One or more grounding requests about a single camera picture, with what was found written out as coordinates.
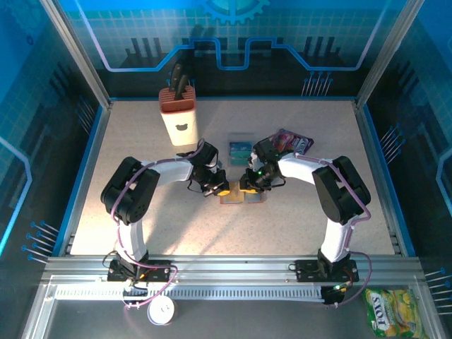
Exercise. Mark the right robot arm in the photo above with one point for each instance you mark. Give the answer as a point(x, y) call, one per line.
point(340, 192)

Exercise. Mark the aluminium frame post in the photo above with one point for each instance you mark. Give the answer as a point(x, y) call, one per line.
point(388, 53)
point(76, 53)

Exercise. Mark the black electronics box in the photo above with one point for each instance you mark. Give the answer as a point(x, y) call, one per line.
point(333, 296)

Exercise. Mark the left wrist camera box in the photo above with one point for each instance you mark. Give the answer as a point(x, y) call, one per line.
point(219, 163)

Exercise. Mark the white round lid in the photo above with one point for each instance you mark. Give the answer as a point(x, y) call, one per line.
point(160, 310)

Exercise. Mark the blue credit card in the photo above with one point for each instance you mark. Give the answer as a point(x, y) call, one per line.
point(240, 145)

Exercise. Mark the yellow green candy bag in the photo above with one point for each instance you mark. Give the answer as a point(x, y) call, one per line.
point(392, 312)

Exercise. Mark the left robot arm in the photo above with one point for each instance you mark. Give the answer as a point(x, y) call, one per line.
point(130, 194)

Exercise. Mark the gold credit card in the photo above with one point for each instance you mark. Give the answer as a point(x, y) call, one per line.
point(234, 193)

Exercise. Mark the cream knife block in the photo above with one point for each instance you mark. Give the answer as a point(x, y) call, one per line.
point(178, 130)

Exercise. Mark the green credit card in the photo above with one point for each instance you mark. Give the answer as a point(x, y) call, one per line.
point(238, 161)
point(239, 153)

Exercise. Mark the aluminium cross rail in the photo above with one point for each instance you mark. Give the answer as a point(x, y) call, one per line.
point(229, 266)

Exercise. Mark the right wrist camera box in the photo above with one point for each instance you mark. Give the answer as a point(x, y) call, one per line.
point(254, 161)

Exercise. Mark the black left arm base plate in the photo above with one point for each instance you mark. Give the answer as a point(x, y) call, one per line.
point(159, 272)

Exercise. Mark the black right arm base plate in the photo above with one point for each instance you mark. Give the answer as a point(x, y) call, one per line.
point(307, 271)

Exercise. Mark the purple candy bag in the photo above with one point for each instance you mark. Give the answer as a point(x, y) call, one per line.
point(302, 143)

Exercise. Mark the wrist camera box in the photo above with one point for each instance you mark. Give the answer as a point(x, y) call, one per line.
point(254, 161)
point(219, 163)

